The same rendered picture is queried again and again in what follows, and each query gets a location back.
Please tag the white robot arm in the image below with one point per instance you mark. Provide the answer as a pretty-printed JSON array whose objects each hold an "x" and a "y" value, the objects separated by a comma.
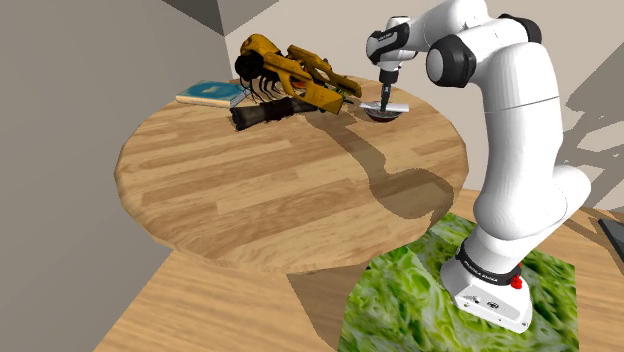
[{"x": 516, "y": 146}]

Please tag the white flat card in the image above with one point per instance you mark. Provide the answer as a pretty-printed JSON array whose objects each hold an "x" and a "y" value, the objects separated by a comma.
[{"x": 400, "y": 106}]

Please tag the dark red bowl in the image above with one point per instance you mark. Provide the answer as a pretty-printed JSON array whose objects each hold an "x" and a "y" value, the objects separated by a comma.
[{"x": 382, "y": 116}]

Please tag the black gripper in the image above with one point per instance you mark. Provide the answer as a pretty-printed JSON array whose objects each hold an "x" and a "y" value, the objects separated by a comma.
[{"x": 388, "y": 77}]

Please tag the blue book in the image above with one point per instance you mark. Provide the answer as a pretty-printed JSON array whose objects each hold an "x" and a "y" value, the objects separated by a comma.
[{"x": 209, "y": 92}]

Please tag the yellow and black toy gun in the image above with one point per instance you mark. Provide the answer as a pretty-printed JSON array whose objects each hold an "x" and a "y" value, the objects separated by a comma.
[{"x": 285, "y": 68}]

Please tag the green patterned robot stand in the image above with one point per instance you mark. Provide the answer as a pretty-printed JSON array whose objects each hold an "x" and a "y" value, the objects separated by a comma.
[{"x": 400, "y": 302}]

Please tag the round wooden table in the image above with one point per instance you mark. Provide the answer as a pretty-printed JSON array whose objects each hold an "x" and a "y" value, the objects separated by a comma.
[{"x": 273, "y": 195}]

